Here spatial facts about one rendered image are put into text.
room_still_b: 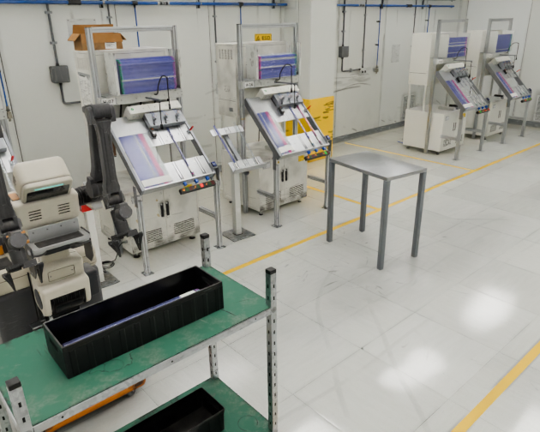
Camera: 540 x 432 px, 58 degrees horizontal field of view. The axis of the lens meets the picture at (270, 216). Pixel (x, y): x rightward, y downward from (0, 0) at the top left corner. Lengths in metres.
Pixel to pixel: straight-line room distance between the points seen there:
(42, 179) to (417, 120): 6.39
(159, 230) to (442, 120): 4.74
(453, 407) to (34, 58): 4.71
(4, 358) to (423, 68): 6.90
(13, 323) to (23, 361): 1.07
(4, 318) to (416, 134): 6.46
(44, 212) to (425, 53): 6.32
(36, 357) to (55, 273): 0.79
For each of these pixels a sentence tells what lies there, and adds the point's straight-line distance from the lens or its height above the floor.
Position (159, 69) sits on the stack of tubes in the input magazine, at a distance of 4.33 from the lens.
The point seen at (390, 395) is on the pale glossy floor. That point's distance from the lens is 2.94.
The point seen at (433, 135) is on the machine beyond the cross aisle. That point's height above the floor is 0.28.
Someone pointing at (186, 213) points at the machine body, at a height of 0.29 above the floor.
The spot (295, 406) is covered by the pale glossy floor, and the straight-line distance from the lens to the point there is 2.81.
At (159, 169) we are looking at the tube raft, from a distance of 4.04.
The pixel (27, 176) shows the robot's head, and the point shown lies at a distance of 2.28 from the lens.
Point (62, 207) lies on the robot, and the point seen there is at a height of 1.16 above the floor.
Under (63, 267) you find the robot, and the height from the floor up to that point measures 0.87.
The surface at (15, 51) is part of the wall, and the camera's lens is 5.47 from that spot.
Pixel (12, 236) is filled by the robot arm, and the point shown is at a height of 1.21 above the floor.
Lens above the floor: 1.93
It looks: 22 degrees down
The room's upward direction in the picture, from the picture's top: 1 degrees counter-clockwise
